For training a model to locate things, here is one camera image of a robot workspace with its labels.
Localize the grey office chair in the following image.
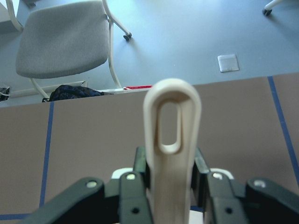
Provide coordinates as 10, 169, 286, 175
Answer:
6, 0, 132, 97

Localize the silver floor outlet plate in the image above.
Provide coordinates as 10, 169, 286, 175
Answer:
217, 54, 240, 73

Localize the cream plastic dustpan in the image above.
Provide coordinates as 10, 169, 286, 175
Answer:
143, 78, 202, 224

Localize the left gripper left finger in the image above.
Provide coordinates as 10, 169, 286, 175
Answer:
21, 147, 153, 224

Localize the dark blue bag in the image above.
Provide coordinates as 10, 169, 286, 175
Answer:
42, 85, 112, 102

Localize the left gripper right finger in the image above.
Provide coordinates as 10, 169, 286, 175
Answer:
191, 148, 299, 224

